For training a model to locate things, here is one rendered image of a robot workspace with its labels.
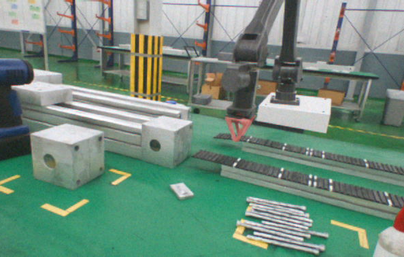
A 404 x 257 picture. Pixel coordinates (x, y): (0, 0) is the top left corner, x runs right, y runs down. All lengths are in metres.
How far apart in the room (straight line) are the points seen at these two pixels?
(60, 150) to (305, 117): 0.88
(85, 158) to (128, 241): 0.21
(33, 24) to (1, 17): 0.58
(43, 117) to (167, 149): 0.40
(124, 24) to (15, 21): 4.68
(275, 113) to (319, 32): 7.19
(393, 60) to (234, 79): 7.74
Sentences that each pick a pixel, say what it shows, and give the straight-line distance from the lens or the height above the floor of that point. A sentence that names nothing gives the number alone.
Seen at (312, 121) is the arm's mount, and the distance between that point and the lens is 1.18.
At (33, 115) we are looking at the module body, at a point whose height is 0.83.
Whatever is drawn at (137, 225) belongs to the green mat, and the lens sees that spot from 0.50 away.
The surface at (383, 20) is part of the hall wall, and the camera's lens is 8.36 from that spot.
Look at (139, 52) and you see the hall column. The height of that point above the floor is 0.88.
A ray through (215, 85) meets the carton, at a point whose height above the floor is 0.26.
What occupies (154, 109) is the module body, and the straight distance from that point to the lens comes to 0.89.
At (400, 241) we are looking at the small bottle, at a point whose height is 0.85.
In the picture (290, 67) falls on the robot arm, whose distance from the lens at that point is 1.20.
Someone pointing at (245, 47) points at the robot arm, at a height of 1.07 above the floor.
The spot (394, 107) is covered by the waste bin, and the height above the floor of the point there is 0.30.
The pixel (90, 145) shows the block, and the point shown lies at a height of 0.86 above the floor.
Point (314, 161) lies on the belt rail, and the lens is 0.83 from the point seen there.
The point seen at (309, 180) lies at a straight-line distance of 0.65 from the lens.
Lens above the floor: 1.07
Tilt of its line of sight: 17 degrees down
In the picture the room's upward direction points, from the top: 5 degrees clockwise
